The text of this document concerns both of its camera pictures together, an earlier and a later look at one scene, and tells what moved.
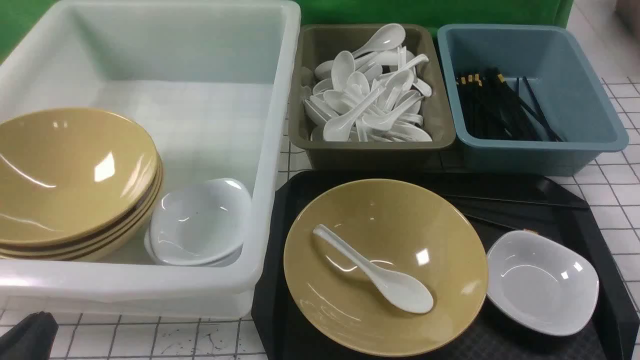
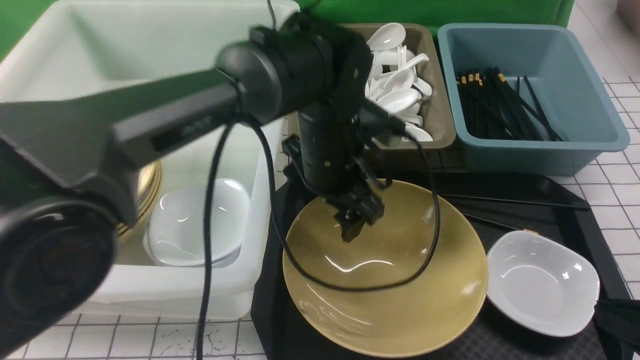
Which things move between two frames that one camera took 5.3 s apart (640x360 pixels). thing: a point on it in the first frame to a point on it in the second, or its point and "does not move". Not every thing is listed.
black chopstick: x=514 y=200 does not move
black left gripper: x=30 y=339 to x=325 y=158
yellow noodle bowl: x=387 y=267 does not move
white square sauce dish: x=541 y=283 does not move
